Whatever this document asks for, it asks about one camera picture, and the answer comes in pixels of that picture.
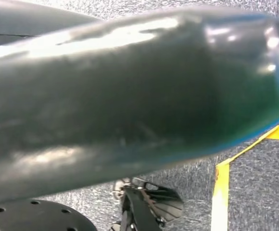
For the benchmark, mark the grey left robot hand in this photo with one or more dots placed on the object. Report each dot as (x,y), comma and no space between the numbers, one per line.
(33,22)

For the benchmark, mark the glossy grey robot body shell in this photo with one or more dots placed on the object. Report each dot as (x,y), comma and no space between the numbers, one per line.
(130,95)

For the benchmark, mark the black perforated round plate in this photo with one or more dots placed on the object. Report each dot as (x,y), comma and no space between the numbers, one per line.
(33,220)

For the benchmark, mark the black robot foot mechanism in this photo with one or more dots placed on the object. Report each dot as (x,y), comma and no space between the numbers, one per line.
(142,207)

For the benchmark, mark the yellow floor tape rectangle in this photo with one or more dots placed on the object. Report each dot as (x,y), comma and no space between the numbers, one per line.
(221,191)

